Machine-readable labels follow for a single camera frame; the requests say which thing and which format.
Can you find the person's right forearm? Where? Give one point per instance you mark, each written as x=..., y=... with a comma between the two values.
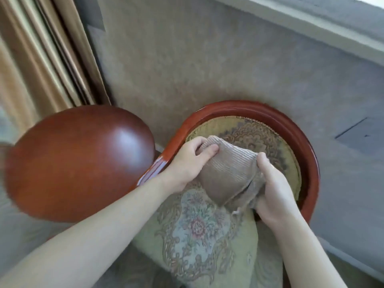
x=306, y=254

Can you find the person's right hand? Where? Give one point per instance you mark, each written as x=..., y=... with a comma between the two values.
x=279, y=200

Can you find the floral upholstered wooden armchair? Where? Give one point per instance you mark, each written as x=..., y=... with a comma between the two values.
x=204, y=251

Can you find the person's left hand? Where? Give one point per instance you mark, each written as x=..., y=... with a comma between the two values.
x=183, y=167

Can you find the white baseboard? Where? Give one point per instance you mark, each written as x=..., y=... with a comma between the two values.
x=354, y=260

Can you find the beige cleaning cloth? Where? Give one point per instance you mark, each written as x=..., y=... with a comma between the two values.
x=228, y=173

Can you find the person's left forearm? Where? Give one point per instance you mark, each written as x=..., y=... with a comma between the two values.
x=90, y=242

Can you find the round reddish wooden table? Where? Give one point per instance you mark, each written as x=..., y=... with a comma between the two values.
x=75, y=161

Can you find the golden beige curtain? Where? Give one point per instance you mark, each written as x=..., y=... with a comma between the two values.
x=36, y=56

